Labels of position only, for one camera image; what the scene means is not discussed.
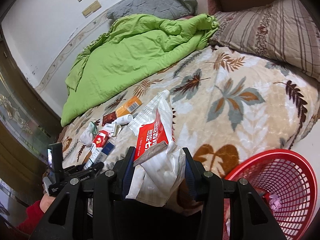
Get white sock green cuff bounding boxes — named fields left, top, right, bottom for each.
left=79, top=122, right=97, bottom=146

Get purple crumpled paper ball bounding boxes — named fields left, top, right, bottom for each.
left=268, top=194, right=281, bottom=212

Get orange medicine box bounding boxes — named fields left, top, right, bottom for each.
left=116, top=96, right=142, bottom=117

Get dark red candy wrapper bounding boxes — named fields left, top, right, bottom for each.
left=102, top=111, right=117, bottom=126

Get grey quilted pillow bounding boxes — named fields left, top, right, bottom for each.
left=106, top=0, right=198, bottom=20

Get striped floral pillow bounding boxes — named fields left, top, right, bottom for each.
left=209, top=0, right=319, bottom=80

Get red sleeve forearm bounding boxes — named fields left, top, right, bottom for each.
left=16, top=200, right=44, bottom=235

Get glass panel wooden door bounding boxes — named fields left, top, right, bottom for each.
left=1, top=34, right=62, bottom=205

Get person's left hand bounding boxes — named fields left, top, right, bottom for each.
left=40, top=193, right=55, bottom=213

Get red plastic mesh basket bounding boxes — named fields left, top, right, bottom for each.
left=225, top=149, right=317, bottom=239

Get white blue medicine box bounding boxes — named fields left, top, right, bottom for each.
left=96, top=141, right=115, bottom=163

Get gold wall switch plates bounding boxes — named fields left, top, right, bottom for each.
left=82, top=1, right=101, bottom=18

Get white red tablet box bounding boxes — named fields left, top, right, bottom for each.
left=84, top=123, right=116, bottom=170

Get leaf pattern blanket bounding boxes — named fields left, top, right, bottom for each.
left=62, top=46, right=319, bottom=177

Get white plastic bottle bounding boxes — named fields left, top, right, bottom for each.
left=112, top=114, right=133, bottom=126

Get red white plastic bag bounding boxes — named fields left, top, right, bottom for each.
left=126, top=90, right=186, bottom=207

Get green quilt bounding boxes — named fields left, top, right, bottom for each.
left=61, top=14, right=219, bottom=126

